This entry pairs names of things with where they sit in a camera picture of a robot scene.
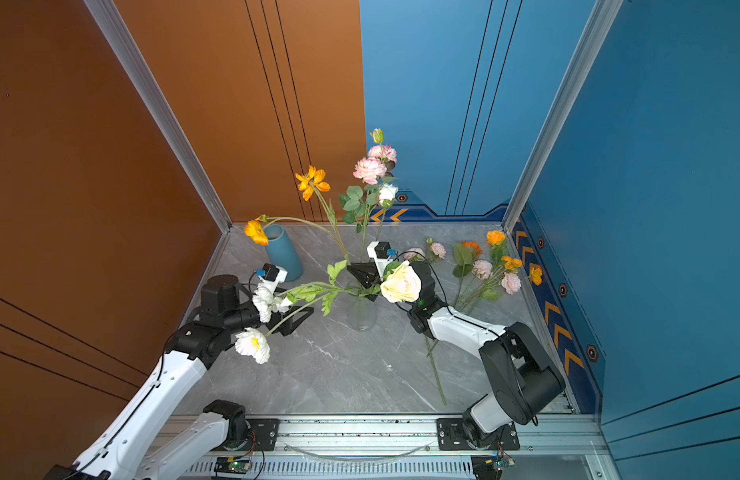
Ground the green circuit board left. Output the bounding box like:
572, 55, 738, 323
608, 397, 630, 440
213, 457, 253, 476

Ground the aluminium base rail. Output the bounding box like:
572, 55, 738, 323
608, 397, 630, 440
149, 414, 619, 479

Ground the aluminium corner post right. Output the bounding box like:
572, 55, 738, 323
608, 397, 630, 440
502, 0, 623, 233

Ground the clear glass vase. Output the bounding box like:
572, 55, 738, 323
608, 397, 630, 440
347, 296, 378, 332

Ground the aluminium corner post left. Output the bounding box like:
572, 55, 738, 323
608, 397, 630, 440
84, 0, 233, 234

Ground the orange gerbera with leaf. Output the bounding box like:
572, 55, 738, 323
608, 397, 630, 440
453, 241, 482, 297

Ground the teal ceramic vase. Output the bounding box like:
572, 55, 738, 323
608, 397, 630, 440
263, 224, 303, 282

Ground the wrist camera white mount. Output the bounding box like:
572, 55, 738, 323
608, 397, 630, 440
367, 241, 397, 278
255, 263, 288, 294

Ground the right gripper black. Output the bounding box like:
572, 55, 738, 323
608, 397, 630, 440
349, 264, 421, 310

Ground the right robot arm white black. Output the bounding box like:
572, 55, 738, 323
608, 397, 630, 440
407, 262, 566, 450

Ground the green circuit board right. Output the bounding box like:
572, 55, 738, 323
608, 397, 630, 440
471, 456, 516, 480

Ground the green circuit board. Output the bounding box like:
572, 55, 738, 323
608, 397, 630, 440
213, 457, 253, 476
471, 456, 516, 480

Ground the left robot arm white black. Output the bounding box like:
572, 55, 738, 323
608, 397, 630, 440
45, 275, 260, 479

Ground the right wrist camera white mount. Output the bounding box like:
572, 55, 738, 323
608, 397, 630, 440
367, 241, 397, 278

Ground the pink rose spray with leaves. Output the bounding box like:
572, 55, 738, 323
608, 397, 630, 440
340, 128, 399, 260

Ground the orange flower stem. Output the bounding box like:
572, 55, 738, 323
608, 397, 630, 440
457, 230, 544, 313

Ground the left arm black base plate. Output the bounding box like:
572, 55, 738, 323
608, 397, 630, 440
212, 418, 280, 453

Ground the white poppy fuzzy green stem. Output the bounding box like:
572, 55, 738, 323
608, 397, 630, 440
234, 260, 366, 364

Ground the yellow cosmos flower stem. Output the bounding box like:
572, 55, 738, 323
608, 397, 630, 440
243, 165, 351, 263

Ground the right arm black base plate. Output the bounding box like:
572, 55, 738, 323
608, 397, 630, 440
436, 418, 521, 451

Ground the pink peony flower stem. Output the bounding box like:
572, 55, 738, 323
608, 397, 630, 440
456, 256, 523, 313

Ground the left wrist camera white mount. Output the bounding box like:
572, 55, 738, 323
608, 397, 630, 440
255, 263, 288, 294

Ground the small pink rose spray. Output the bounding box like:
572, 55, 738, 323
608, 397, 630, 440
402, 238, 447, 406

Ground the aluminium corner post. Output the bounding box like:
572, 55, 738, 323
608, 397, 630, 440
502, 0, 623, 233
84, 0, 233, 234

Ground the single white rose stem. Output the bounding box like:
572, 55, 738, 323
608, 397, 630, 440
373, 183, 399, 237

